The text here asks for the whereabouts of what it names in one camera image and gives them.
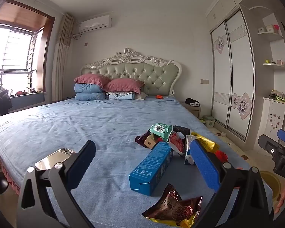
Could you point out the person's right hand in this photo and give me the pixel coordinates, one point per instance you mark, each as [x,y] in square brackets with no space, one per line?
[283,198]

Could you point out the beige curtain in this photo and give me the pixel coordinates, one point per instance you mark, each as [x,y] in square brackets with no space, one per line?
[63,64]

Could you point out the white blue carton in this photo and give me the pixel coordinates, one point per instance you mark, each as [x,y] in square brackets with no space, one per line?
[188,150]

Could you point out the black clothes pile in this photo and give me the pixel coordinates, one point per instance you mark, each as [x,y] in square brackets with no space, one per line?
[192,101]

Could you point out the bed with blue sheet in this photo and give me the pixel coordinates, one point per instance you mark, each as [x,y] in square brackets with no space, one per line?
[61,128]

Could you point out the clutter on cabinet top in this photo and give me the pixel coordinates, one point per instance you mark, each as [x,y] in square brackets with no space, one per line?
[277,96]

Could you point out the black foam square with hole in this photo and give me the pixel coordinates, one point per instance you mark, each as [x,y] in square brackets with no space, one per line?
[181,130]

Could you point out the beige nightstand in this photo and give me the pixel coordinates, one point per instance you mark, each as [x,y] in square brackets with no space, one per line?
[192,110]

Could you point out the tufted green ornate headboard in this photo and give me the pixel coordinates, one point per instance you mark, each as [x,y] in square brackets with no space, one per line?
[133,76]

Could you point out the white corner cabinet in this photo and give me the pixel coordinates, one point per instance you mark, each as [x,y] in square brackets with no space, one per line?
[274,121]

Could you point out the wall switch plate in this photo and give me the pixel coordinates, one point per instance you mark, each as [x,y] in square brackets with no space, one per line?
[204,81]

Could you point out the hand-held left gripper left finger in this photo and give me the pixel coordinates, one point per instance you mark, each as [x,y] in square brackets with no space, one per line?
[82,162]

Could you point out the barred window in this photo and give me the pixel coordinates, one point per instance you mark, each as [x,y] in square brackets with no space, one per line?
[11,49]

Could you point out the white air conditioner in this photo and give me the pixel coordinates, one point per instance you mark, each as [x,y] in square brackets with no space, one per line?
[95,23]

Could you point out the pink item on shelf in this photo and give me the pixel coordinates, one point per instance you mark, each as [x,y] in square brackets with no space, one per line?
[276,28]

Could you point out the yellow trash bin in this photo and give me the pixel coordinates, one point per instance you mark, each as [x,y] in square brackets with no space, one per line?
[272,184]

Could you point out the brown snack wrapper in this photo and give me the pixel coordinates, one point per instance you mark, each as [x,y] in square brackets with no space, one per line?
[175,207]

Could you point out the silver smartphone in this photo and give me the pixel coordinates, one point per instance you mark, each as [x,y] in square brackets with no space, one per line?
[52,159]

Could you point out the white cloth by pillows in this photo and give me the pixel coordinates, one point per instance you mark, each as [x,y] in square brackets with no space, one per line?
[140,96]

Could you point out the green white storage box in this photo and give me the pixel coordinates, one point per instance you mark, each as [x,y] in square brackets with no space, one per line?
[209,120]

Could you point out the dark red scrunchie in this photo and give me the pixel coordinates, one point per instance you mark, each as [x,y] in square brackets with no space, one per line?
[140,139]

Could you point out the cream patterned floor mat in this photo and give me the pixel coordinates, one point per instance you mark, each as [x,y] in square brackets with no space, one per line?
[232,144]

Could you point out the black jacket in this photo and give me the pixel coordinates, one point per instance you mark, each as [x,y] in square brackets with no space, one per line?
[1,99]

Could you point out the light blue patterned folded blanket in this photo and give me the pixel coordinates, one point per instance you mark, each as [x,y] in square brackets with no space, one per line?
[120,96]

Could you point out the small red wrapper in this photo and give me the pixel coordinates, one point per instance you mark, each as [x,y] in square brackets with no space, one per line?
[221,155]

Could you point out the small brown cardboard box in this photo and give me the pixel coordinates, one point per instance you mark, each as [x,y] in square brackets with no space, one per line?
[151,142]

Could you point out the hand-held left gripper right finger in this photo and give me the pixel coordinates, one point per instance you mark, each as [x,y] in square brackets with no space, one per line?
[204,165]

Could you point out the blue cardboard box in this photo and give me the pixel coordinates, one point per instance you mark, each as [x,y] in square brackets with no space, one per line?
[152,168]

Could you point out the white floral sliding wardrobe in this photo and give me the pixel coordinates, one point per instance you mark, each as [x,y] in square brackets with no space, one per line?
[235,76]

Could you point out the red snack wrapper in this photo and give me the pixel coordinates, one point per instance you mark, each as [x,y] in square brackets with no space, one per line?
[177,143]

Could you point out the green snack wrapper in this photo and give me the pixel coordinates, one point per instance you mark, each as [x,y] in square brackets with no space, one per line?
[160,130]

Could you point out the pink pillow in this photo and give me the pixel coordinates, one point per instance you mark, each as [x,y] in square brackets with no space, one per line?
[91,79]
[124,85]

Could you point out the yellow snack wrapper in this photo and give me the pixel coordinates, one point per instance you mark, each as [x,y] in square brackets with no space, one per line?
[207,143]

